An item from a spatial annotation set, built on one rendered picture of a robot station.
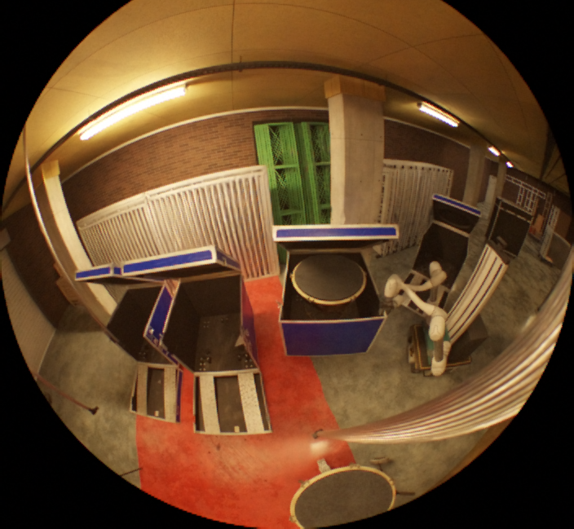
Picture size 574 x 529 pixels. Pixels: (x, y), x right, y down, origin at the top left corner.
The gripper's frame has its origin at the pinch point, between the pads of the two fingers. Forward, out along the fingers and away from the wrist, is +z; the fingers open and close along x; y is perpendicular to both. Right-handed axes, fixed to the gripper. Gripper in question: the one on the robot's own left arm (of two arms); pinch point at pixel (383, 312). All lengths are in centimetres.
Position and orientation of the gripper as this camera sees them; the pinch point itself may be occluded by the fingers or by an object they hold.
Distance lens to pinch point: 193.7
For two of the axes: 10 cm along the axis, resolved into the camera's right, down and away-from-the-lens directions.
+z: 0.6, 9.4, 3.5
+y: 1.0, -3.5, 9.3
